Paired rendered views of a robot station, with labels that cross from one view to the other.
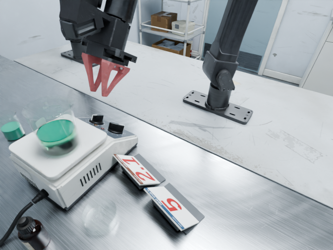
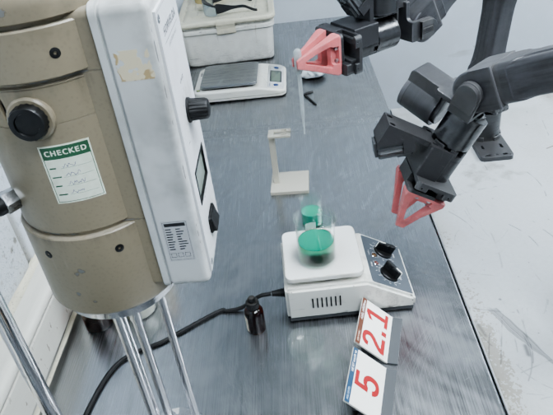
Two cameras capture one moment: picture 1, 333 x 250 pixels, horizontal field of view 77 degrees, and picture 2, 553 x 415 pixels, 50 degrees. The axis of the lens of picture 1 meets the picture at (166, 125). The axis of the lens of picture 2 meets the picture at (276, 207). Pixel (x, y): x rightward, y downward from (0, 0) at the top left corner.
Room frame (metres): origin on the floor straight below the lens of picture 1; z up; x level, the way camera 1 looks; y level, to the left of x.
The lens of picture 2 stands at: (-0.13, -0.43, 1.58)
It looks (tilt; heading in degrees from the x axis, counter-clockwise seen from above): 34 degrees down; 62
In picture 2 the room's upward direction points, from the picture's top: 7 degrees counter-clockwise
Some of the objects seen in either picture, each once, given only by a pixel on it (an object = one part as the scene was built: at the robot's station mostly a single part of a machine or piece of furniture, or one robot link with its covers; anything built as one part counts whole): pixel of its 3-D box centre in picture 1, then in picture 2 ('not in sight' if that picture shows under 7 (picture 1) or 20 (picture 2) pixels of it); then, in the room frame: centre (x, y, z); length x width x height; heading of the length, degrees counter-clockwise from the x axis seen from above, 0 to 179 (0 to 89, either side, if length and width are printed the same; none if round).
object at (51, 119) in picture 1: (57, 128); (317, 239); (0.25, 0.17, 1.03); 0.07 x 0.06 x 0.08; 113
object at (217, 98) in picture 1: (218, 95); not in sight; (0.52, -0.15, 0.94); 0.20 x 0.07 x 0.08; 58
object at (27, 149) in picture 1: (60, 141); (321, 253); (0.26, 0.18, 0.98); 0.12 x 0.12 x 0.01; 60
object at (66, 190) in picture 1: (78, 150); (338, 272); (0.28, 0.17, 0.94); 0.22 x 0.13 x 0.08; 150
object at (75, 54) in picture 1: (80, 49); (485, 123); (0.84, 0.36, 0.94); 0.20 x 0.07 x 0.08; 58
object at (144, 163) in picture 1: (139, 167); (378, 330); (0.26, 0.05, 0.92); 0.09 x 0.06 x 0.04; 44
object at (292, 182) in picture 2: not in sight; (287, 158); (0.40, 0.50, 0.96); 0.08 x 0.08 x 0.13; 55
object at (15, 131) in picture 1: (10, 125); (311, 209); (0.36, 0.36, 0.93); 0.04 x 0.04 x 0.06
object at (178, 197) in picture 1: (174, 203); (371, 384); (0.19, -0.02, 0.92); 0.09 x 0.06 x 0.04; 44
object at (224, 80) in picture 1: (220, 75); not in sight; (0.52, -0.14, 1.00); 0.09 x 0.06 x 0.06; 12
